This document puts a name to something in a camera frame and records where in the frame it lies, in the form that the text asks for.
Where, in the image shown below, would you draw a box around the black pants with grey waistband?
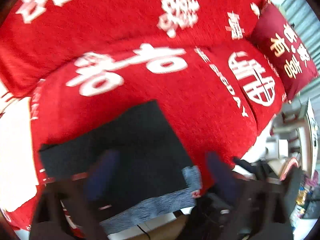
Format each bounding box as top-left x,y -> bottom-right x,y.
39,101 -> 202,234

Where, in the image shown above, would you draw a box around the white shelf with clutter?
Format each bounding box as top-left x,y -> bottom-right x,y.
265,97 -> 320,221

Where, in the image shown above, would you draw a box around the red sofa cover with characters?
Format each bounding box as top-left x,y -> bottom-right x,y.
1,0 -> 287,230

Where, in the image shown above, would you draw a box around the dark red pillow gold text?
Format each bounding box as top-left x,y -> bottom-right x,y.
249,4 -> 318,100

